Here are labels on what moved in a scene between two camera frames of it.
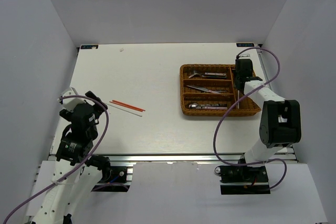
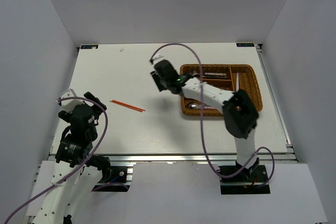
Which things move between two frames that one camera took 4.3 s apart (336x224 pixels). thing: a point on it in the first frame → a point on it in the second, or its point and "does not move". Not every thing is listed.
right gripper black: x=235 y=74 → x=156 y=79
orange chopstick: x=127 y=105 does not move
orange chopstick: x=120 y=104 does not move
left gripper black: x=65 y=114 does not move
